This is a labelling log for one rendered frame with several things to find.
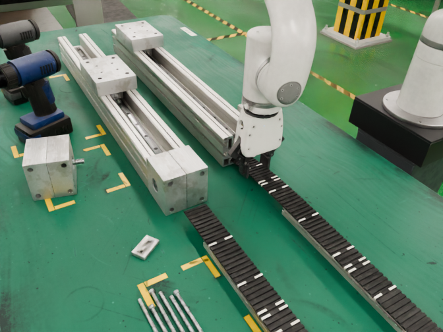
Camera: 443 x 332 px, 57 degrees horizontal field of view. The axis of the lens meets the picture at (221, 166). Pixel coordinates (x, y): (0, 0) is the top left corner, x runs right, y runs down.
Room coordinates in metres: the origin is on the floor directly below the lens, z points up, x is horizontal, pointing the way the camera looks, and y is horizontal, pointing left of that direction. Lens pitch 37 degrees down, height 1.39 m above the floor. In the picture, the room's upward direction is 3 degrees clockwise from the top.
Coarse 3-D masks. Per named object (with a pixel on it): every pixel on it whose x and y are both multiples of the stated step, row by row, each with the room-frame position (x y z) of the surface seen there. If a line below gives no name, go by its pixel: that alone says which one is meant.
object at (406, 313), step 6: (408, 306) 0.40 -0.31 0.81; (414, 306) 0.40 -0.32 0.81; (396, 312) 0.39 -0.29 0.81; (402, 312) 0.38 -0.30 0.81; (408, 312) 0.39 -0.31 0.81; (414, 312) 0.39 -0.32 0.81; (420, 312) 0.39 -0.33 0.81; (396, 318) 0.38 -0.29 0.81; (402, 318) 0.37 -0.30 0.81; (408, 318) 0.38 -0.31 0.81; (402, 324) 0.37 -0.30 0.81
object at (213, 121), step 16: (112, 32) 1.46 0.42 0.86; (128, 48) 1.32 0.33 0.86; (160, 48) 1.31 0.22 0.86; (128, 64) 1.34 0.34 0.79; (144, 64) 1.20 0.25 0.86; (160, 64) 1.27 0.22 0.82; (176, 64) 1.19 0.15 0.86; (144, 80) 1.21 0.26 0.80; (160, 80) 1.09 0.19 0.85; (176, 80) 1.13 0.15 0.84; (192, 80) 1.08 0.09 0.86; (160, 96) 1.10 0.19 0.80; (176, 96) 1.00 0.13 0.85; (192, 96) 1.04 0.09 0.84; (208, 96) 1.00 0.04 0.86; (176, 112) 1.01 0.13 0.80; (192, 112) 0.92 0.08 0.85; (208, 112) 0.95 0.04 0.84; (224, 112) 0.93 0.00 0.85; (192, 128) 0.92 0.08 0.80; (208, 128) 0.85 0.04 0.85; (224, 128) 0.83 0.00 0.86; (208, 144) 0.85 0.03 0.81; (224, 144) 0.80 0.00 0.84; (224, 160) 0.81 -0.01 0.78
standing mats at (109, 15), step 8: (104, 0) 4.78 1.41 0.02; (112, 0) 4.79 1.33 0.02; (72, 8) 4.44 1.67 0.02; (104, 8) 4.49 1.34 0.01; (112, 8) 4.51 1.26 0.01; (120, 8) 4.52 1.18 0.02; (104, 16) 4.21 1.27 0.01; (112, 16) 4.22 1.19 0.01; (120, 16) 4.24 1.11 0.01; (128, 16) 4.25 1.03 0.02
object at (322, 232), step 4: (324, 228) 0.56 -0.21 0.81; (328, 228) 0.57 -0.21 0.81; (332, 228) 0.57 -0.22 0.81; (316, 232) 0.55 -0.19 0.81; (320, 232) 0.55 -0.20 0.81; (324, 232) 0.56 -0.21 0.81; (328, 232) 0.55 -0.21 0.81; (332, 232) 0.56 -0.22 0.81; (312, 236) 0.54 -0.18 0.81; (316, 236) 0.54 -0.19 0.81; (320, 236) 0.54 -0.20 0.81; (324, 236) 0.54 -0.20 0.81; (316, 240) 0.53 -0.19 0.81
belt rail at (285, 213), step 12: (288, 216) 0.62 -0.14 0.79; (300, 228) 0.58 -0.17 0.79; (312, 240) 0.55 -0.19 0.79; (324, 252) 0.52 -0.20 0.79; (336, 264) 0.49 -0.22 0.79; (348, 276) 0.47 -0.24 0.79; (360, 288) 0.44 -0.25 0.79; (372, 300) 0.42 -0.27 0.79; (384, 312) 0.40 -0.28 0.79; (396, 324) 0.38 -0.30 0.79
